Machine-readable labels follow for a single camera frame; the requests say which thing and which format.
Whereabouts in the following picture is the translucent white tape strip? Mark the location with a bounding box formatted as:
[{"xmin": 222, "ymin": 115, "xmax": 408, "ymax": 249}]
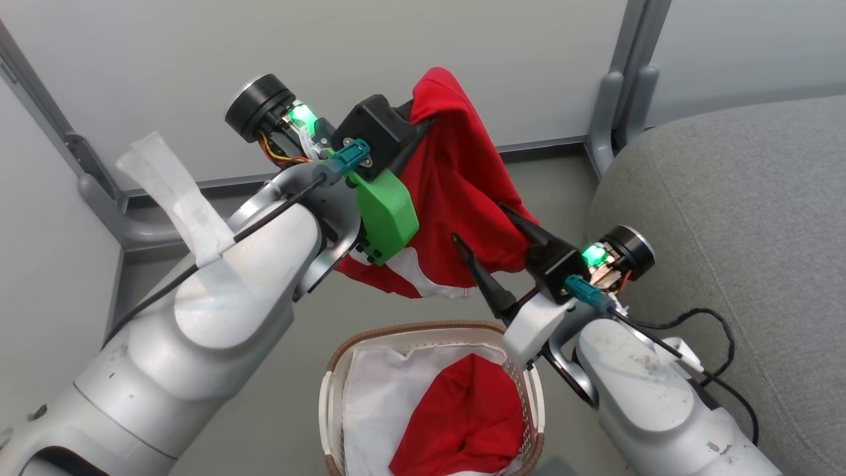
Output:
[{"xmin": 116, "ymin": 131, "xmax": 237, "ymax": 268}]

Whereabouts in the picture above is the white cloth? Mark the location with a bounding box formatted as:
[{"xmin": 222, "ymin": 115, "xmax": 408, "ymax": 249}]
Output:
[{"xmin": 340, "ymin": 344, "xmax": 523, "ymax": 476}]

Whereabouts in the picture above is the red and white garment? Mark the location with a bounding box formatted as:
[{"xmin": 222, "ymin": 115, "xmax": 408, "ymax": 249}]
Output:
[{"xmin": 334, "ymin": 66, "xmax": 539, "ymax": 299}]

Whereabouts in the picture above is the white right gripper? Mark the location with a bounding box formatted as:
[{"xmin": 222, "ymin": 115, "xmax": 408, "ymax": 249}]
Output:
[{"xmin": 451, "ymin": 202, "xmax": 576, "ymax": 371}]

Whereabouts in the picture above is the grey fabric sofa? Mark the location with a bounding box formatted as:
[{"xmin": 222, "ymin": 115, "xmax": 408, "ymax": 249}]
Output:
[{"xmin": 585, "ymin": 95, "xmax": 846, "ymax": 476}]

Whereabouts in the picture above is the grey partition base rail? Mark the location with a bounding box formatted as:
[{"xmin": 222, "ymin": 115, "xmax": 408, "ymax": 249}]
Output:
[{"xmin": 126, "ymin": 136, "xmax": 589, "ymax": 199}]

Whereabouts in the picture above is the white laundry basket brown rim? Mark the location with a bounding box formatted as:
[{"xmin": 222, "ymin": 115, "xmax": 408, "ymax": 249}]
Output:
[{"xmin": 319, "ymin": 321, "xmax": 546, "ymax": 476}]

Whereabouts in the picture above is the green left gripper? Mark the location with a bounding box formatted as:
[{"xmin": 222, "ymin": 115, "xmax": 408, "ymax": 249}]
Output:
[{"xmin": 348, "ymin": 119, "xmax": 434, "ymax": 266}]

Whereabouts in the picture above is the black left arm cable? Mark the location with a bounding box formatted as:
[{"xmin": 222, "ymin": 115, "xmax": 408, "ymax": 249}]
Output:
[{"xmin": 102, "ymin": 173, "xmax": 328, "ymax": 348}]

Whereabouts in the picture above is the grey partition post with foot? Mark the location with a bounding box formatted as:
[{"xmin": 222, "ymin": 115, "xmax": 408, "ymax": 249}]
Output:
[{"xmin": 0, "ymin": 20, "xmax": 189, "ymax": 252}]

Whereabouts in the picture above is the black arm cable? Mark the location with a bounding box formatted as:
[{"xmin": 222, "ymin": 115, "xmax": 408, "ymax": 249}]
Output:
[
  {"xmin": 102, "ymin": 173, "xmax": 328, "ymax": 348},
  {"xmin": 611, "ymin": 307, "xmax": 761, "ymax": 445}
]

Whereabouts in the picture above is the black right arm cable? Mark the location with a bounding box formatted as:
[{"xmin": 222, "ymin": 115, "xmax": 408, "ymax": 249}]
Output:
[{"xmin": 611, "ymin": 307, "xmax": 761, "ymax": 445}]

